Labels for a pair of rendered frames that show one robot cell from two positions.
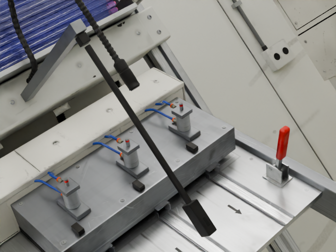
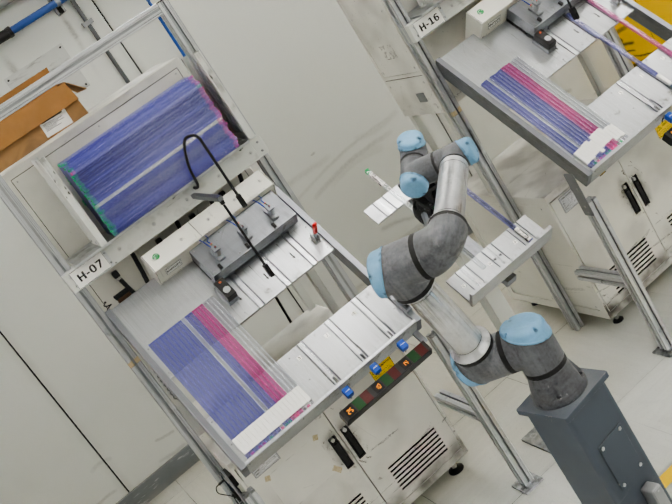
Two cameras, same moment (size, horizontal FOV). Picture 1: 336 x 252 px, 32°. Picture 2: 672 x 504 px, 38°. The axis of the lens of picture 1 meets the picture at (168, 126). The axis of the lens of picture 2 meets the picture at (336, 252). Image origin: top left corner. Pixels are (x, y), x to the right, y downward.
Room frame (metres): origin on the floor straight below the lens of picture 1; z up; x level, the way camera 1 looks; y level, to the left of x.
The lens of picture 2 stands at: (-2.06, -0.74, 1.92)
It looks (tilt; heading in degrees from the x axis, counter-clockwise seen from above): 18 degrees down; 11
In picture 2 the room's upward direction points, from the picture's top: 33 degrees counter-clockwise
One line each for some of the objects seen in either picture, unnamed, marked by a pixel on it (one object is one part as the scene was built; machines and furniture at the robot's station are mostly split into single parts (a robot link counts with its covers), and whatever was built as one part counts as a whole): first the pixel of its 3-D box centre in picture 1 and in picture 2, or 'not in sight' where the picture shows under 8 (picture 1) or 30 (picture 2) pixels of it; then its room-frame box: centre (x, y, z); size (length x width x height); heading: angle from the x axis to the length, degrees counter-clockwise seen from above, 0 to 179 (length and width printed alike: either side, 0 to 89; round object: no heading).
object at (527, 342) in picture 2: not in sight; (528, 342); (0.20, -0.57, 0.72); 0.13 x 0.12 x 0.14; 74
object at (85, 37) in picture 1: (83, 39); not in sight; (0.70, 0.03, 1.33); 0.01 x 0.01 x 0.01; 29
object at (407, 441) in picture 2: not in sight; (321, 439); (1.03, 0.32, 0.31); 0.70 x 0.65 x 0.62; 119
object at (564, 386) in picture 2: not in sight; (552, 376); (0.20, -0.58, 0.60); 0.15 x 0.15 x 0.10
